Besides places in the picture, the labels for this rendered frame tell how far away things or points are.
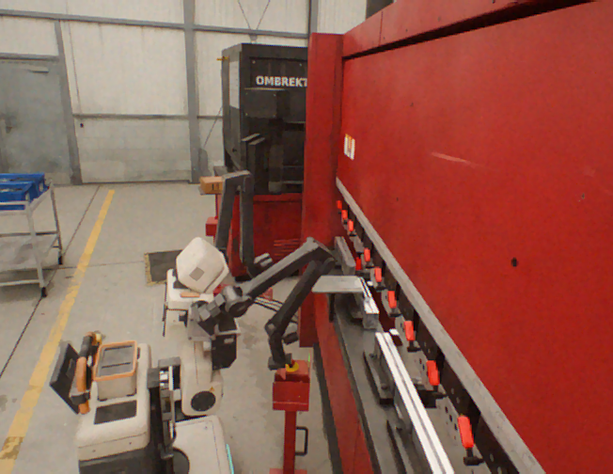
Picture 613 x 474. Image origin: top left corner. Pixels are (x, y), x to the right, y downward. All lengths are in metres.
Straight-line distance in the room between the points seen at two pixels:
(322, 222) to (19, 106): 6.85
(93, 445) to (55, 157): 7.50
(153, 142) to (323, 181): 6.15
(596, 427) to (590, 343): 0.12
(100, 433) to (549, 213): 1.58
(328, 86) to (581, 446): 2.45
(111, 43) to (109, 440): 7.57
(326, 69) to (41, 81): 6.64
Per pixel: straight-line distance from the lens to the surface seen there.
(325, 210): 3.01
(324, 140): 2.91
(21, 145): 9.06
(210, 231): 3.82
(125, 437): 1.83
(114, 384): 1.88
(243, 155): 3.08
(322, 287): 2.23
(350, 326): 2.15
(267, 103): 3.02
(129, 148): 8.82
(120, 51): 8.71
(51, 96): 8.85
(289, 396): 1.94
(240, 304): 1.55
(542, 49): 0.90
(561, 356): 0.82
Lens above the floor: 2.01
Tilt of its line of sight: 19 degrees down
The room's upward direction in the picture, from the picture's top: 2 degrees clockwise
